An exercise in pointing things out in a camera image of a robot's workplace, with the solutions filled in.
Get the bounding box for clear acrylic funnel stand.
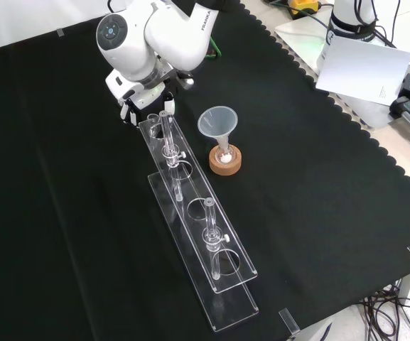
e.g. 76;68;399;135
137;109;261;333

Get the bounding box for cork ring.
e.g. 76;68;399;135
208;144;243;177

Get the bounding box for white robot base with straps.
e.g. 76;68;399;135
316;0;379;74

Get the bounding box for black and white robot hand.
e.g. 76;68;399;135
104;70;177;128

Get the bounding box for black bench cloth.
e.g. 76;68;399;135
0;2;410;341

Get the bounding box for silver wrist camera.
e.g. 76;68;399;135
175;72;195;91

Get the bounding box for green cable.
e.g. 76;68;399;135
206;34;224;60

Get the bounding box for translucent plastic funnel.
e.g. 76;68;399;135
196;105;239;151

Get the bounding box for white paper card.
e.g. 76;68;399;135
315;35;410;107

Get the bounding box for tangled black cables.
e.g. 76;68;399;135
359;276;410;341

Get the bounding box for yellow stop button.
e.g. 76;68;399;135
288;0;323;18

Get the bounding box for small round-bottom glass flask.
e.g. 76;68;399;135
214;137;234;165

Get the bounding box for clear glass weighing funnel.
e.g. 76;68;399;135
146;112;163;139

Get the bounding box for black clamp handle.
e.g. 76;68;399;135
388;95;410;136

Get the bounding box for pale board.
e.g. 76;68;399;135
274;13;406;129

